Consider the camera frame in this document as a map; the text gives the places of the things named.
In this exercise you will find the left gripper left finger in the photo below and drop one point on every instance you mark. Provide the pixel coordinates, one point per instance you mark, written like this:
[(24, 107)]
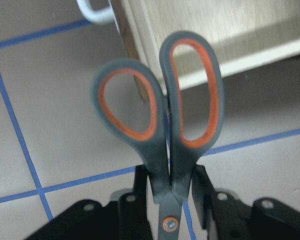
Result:
[(133, 221)]

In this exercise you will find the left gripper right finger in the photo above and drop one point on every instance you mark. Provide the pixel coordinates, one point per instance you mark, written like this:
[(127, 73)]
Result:
[(221, 215)]

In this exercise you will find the wooden drawer with white handle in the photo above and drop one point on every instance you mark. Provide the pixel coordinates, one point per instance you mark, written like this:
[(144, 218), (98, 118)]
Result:
[(244, 34)]

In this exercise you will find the grey orange scissors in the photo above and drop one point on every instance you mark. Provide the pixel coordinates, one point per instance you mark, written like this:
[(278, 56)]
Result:
[(166, 153)]

